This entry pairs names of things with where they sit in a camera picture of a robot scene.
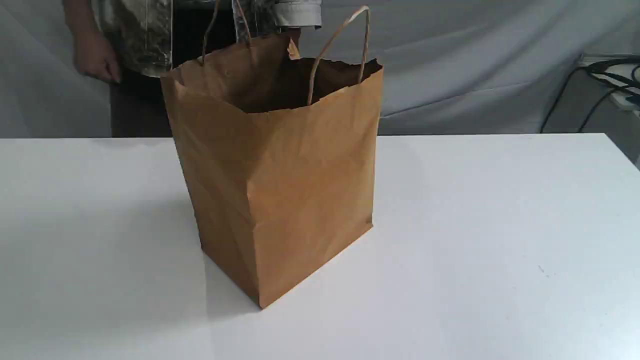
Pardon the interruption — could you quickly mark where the person's right hand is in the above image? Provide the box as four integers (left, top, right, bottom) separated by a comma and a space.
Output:
73, 30, 122, 84

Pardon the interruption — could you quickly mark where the brown paper bag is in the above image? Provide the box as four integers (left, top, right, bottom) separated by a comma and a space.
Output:
160, 6, 384, 309

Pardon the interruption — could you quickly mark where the person's right forearm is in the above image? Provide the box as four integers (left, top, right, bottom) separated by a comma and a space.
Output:
62, 0, 100, 36

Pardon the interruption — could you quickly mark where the person's torso in shirt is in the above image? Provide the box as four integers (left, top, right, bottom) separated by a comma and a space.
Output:
62, 0, 323, 138

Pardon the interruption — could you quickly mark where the black cables bundle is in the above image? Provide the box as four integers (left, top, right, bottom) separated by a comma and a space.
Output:
540, 56, 640, 134

